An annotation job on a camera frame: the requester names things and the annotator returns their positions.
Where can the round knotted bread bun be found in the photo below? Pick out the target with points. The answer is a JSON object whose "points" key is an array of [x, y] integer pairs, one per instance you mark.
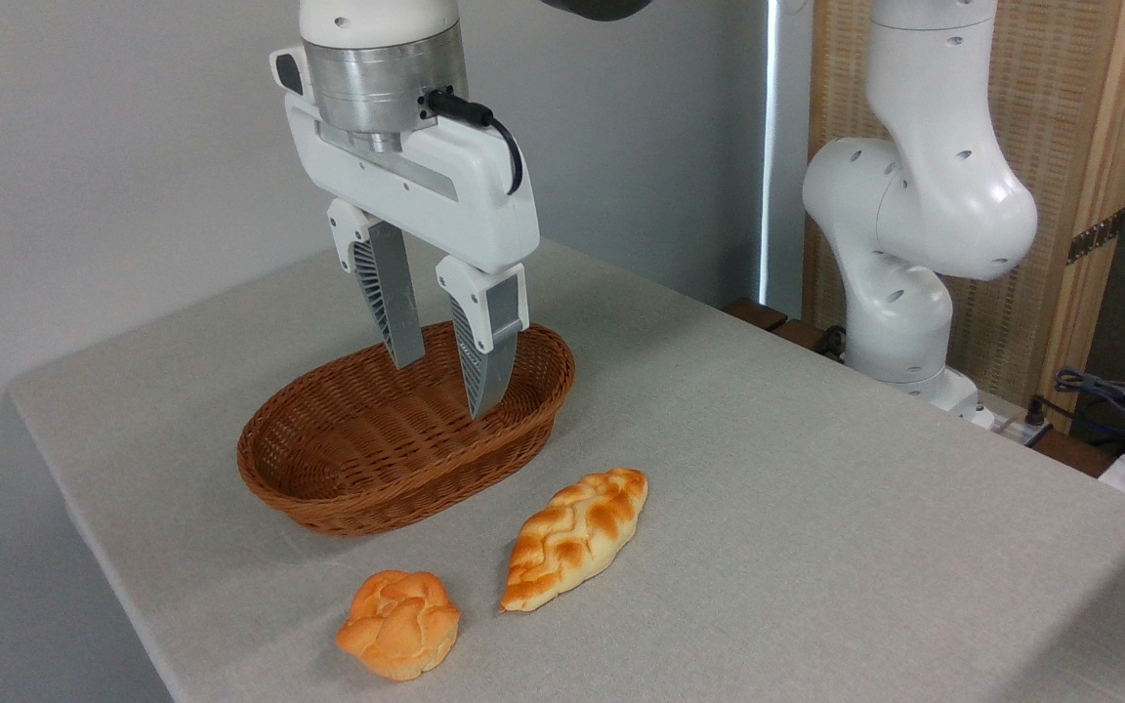
{"points": [[398, 625]]}

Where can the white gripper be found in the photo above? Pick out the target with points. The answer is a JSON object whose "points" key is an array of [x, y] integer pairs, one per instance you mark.
{"points": [[465, 210]]}

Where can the wooden rattan folding screen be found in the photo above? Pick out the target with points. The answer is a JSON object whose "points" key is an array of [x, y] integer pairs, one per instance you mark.
{"points": [[1070, 98]]}

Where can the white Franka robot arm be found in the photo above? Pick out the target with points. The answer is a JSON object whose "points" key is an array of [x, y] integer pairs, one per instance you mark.
{"points": [[914, 195]]}

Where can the brown woven wicker basket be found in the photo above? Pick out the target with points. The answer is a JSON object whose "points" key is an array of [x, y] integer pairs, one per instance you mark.
{"points": [[377, 488]]}

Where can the metal screen hinge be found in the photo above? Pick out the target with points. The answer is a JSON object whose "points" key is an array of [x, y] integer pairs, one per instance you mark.
{"points": [[1097, 235]]}

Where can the long braided bread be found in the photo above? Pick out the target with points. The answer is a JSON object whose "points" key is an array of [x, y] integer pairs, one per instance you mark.
{"points": [[572, 537]]}

